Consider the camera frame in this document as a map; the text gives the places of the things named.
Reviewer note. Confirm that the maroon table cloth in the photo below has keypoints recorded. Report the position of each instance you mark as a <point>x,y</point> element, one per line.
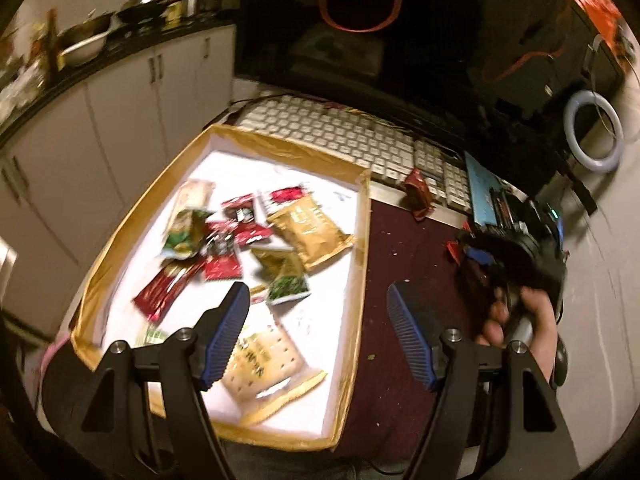
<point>380,240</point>

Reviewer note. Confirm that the crinkled red packet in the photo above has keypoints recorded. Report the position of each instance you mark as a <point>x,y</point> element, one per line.
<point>417,190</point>

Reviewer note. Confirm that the green leaf print packet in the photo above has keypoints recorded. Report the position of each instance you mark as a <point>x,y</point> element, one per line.
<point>290,285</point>

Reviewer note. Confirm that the person's right hand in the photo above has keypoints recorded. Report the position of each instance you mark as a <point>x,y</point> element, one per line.
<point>540,330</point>

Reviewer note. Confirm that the white snack packet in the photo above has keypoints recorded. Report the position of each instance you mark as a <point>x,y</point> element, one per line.
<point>287,195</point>

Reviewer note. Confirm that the blue notebook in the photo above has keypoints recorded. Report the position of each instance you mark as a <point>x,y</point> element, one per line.
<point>482,185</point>

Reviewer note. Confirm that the long red chocolate packet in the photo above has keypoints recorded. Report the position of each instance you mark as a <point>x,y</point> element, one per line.
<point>165,287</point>

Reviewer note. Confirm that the white keyboard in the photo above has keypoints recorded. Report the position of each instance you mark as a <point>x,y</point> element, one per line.
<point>350,135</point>

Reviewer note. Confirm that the white kitchen cabinet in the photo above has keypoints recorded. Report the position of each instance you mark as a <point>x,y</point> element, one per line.
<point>125,110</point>

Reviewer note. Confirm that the small gold green packet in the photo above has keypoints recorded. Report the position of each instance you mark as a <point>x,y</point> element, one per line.
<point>275,260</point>

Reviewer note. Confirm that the green and white candy packet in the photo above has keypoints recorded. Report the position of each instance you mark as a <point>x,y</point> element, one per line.
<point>156,336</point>

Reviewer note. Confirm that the red packet with white print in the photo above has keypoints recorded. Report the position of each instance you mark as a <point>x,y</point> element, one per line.
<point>237,208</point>

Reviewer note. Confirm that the green snack packet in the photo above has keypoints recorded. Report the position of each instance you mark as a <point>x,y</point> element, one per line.
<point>185,237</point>

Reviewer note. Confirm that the black monitor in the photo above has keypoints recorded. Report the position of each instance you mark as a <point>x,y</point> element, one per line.
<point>450,60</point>

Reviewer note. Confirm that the red printed bag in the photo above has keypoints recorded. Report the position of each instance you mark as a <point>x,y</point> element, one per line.
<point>595,5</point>

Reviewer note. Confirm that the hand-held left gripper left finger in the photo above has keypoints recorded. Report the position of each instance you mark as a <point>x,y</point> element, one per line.
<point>227,335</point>

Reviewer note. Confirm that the metal cooking bowl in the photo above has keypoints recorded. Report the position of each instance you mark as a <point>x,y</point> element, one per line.
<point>85,42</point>

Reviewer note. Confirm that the white box with yellow edges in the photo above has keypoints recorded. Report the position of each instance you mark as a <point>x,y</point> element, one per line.
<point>325,315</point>

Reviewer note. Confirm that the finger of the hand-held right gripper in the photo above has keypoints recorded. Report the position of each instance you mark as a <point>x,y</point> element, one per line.
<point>480,257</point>

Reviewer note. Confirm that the black wok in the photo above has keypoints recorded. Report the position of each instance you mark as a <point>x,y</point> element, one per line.
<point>142,10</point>

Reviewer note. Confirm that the beige cracker packet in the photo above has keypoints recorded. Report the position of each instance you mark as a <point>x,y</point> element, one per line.
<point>265,365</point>

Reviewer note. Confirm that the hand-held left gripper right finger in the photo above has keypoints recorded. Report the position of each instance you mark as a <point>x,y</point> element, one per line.
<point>410,335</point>

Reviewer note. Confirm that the small red packet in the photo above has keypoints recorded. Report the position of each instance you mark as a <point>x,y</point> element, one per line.
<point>454,250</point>

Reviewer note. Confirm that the golden snack packet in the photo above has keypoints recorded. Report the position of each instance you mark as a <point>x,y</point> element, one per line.
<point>310,230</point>

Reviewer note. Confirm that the metal pot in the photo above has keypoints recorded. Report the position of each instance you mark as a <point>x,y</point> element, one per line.
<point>185,6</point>

